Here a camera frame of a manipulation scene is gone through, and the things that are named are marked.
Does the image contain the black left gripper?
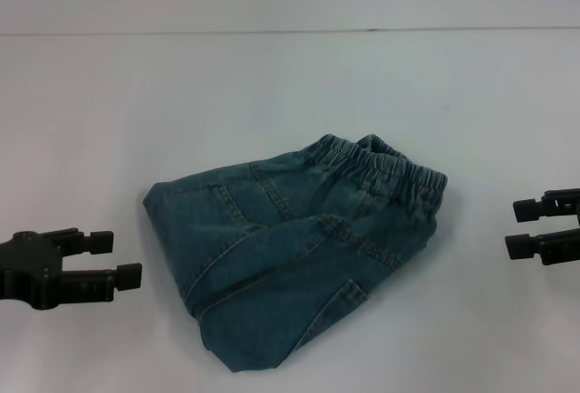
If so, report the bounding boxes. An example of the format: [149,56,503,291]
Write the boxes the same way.
[0,227,143,313]

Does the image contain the blue denim shorts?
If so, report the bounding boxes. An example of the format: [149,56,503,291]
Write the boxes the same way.
[142,133,450,368]

